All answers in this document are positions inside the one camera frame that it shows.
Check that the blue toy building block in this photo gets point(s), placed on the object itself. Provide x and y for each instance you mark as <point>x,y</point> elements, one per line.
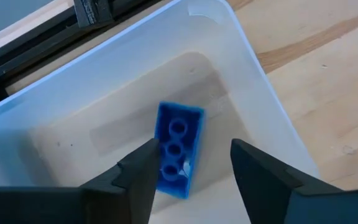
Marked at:
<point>195,130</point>

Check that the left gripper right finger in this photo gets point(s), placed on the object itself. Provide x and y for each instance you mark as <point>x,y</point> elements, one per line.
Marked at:
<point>291,199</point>

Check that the clear white plastic bin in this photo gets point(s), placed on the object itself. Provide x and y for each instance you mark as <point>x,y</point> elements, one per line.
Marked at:
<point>104,93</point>

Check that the black frame clamp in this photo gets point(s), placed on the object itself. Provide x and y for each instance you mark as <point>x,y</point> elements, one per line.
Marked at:
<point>93,12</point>

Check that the black aluminium table frame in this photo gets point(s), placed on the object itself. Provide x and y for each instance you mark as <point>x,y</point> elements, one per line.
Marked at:
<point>26,53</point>

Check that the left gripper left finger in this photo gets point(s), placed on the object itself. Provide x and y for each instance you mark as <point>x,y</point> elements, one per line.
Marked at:
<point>73,205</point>

